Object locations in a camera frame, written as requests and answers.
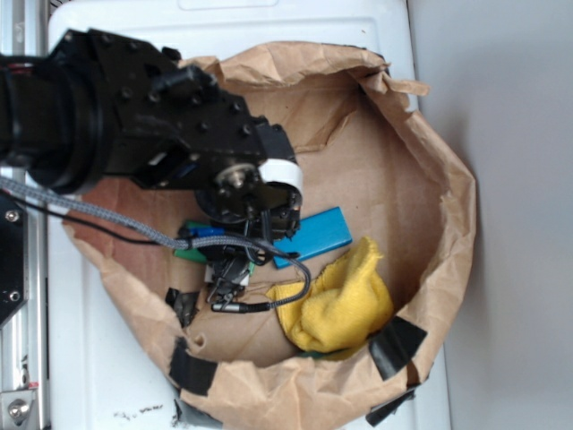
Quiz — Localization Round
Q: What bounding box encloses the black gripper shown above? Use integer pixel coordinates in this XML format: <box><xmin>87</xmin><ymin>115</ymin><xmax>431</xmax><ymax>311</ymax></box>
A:
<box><xmin>194</xmin><ymin>116</ymin><xmax>304</xmax><ymax>305</ymax></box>

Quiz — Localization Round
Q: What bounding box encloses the green rectangular block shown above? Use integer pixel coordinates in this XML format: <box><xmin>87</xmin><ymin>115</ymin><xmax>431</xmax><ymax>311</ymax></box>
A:
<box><xmin>174</xmin><ymin>220</ymin><xmax>245</xmax><ymax>265</ymax></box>

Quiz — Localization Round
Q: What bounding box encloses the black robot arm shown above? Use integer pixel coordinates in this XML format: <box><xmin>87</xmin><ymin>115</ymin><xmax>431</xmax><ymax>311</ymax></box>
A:
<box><xmin>1</xmin><ymin>30</ymin><xmax>303</xmax><ymax>314</ymax></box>

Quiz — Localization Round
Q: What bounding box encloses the blue rectangular block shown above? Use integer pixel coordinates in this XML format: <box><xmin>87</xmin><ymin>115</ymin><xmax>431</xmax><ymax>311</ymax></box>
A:
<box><xmin>275</xmin><ymin>207</ymin><xmax>353</xmax><ymax>262</ymax></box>

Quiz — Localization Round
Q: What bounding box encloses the yellow microfiber cloth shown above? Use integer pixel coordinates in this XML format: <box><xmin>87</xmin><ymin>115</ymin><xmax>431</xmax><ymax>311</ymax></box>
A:
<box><xmin>277</xmin><ymin>236</ymin><xmax>395</xmax><ymax>354</ymax></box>

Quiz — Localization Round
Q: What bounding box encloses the crumpled brown paper bag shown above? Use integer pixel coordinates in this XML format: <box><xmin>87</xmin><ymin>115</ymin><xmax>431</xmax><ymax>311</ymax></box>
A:
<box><xmin>65</xmin><ymin>42</ymin><xmax>476</xmax><ymax>429</ymax></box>

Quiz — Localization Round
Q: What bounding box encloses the dark green object under cloth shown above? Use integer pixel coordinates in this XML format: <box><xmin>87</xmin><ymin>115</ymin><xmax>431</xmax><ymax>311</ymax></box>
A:
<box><xmin>297</xmin><ymin>349</ymin><xmax>354</xmax><ymax>361</ymax></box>

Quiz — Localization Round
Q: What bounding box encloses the grey braided cable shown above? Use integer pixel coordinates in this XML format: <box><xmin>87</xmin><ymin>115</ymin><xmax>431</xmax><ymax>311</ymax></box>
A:
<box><xmin>0</xmin><ymin>175</ymin><xmax>312</xmax><ymax>314</ymax></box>

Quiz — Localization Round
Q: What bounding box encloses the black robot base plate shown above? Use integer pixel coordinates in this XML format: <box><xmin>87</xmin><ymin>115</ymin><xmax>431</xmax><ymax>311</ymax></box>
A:
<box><xmin>0</xmin><ymin>194</ymin><xmax>28</xmax><ymax>328</ymax></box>

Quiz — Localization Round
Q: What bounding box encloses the aluminium frame rail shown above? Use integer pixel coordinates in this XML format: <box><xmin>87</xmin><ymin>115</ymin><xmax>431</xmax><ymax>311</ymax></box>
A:
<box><xmin>1</xmin><ymin>1</ymin><xmax>51</xmax><ymax>429</ymax></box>

